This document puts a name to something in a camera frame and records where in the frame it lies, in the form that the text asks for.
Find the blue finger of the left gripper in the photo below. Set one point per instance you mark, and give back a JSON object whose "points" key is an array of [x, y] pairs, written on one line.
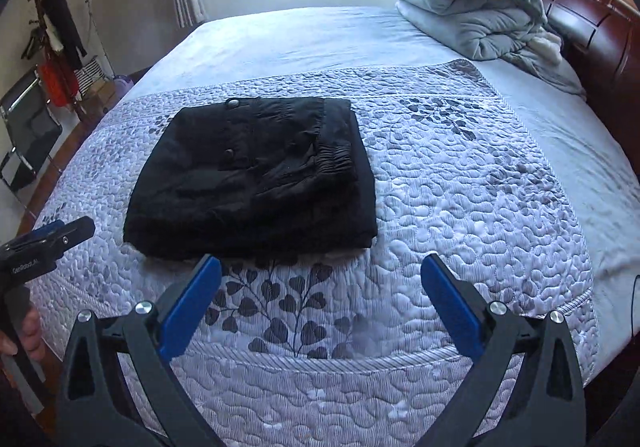
{"points": [[36, 234]]}

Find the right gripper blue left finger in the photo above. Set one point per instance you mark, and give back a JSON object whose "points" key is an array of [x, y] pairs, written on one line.
{"points": [[94, 406]]}

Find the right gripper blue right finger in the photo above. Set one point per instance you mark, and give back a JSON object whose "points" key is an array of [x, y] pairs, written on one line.
{"points": [[547, 404]]}

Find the black pants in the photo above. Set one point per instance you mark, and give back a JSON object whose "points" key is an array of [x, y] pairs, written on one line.
{"points": [[255, 178]]}

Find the left hand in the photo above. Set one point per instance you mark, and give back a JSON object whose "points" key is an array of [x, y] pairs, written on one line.
{"points": [[30, 336]]}

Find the black metal chair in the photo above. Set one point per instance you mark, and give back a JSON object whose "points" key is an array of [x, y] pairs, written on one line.
{"points": [[33, 131]]}

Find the cardboard box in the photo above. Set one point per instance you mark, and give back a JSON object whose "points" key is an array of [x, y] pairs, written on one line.
{"points": [[100, 97]]}

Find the coat rack with clothes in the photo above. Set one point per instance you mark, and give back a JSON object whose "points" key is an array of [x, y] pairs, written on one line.
{"points": [[58, 79]]}

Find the light blue bed sheet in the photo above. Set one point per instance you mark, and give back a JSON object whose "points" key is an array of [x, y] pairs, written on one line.
{"points": [[589, 162]]}

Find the white cloth by comforter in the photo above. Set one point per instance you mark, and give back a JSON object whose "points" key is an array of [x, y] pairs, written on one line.
{"points": [[548, 45]]}

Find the dark wooden headboard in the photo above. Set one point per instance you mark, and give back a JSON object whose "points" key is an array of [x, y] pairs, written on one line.
{"points": [[601, 43]]}

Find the grey folded comforter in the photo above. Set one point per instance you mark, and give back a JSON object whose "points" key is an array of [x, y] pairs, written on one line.
{"points": [[484, 30]]}

